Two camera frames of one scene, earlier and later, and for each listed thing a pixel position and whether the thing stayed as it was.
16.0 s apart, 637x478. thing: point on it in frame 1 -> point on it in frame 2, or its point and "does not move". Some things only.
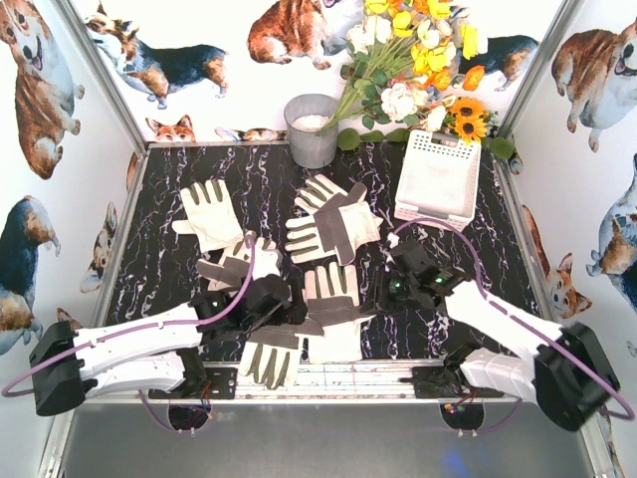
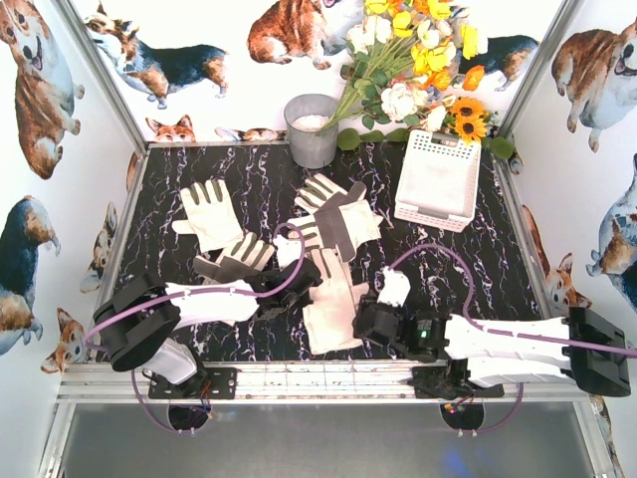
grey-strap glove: x=248 y=260 does not move
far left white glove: x=211 y=216 does not move
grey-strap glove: x=271 y=355 -> x=329 y=311
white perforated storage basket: x=440 y=178 does not move
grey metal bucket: x=313 y=124 does not move
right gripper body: x=380 y=297 -> x=368 y=319
